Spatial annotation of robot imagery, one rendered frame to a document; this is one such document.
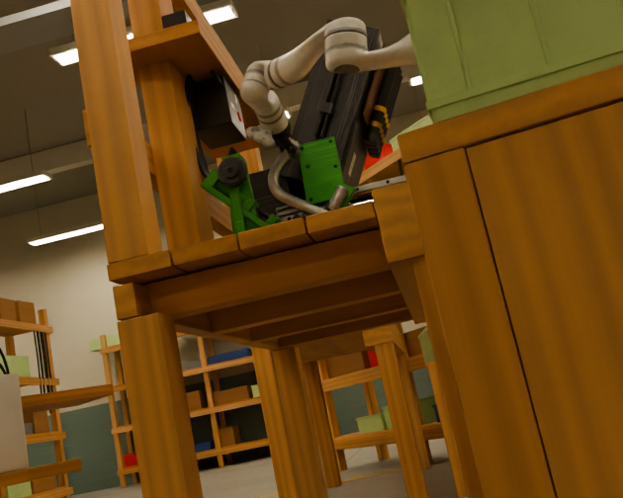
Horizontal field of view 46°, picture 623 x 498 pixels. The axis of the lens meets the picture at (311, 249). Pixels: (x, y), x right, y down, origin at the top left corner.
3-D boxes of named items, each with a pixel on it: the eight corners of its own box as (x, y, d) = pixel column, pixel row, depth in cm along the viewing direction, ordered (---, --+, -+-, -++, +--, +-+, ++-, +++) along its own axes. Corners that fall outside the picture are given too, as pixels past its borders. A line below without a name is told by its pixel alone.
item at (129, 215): (293, 317, 293) (248, 96, 313) (148, 254, 149) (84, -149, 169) (271, 322, 294) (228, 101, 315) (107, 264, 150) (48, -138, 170)
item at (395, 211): (450, 316, 283) (441, 279, 286) (461, 246, 138) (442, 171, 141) (414, 324, 285) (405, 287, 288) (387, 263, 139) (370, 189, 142)
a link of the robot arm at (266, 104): (276, 129, 189) (285, 102, 192) (259, 93, 176) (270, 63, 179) (251, 126, 191) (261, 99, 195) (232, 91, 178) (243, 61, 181)
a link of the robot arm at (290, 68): (265, 47, 172) (266, 82, 172) (344, 8, 153) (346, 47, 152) (295, 56, 179) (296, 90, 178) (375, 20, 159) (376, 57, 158)
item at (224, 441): (325, 447, 1000) (293, 288, 1047) (105, 491, 1039) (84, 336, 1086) (330, 443, 1053) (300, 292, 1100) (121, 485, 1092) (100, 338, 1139)
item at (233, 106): (248, 140, 227) (239, 96, 230) (233, 121, 210) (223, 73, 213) (210, 150, 228) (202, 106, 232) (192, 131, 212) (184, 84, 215)
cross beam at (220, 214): (251, 245, 291) (247, 224, 293) (107, 140, 165) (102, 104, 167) (239, 248, 292) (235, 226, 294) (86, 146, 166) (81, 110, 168)
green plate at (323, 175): (350, 209, 214) (339, 150, 223) (346, 196, 207) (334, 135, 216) (313, 218, 215) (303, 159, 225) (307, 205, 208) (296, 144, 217)
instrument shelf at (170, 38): (276, 143, 276) (274, 133, 277) (200, 32, 189) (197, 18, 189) (213, 159, 279) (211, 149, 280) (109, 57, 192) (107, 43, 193)
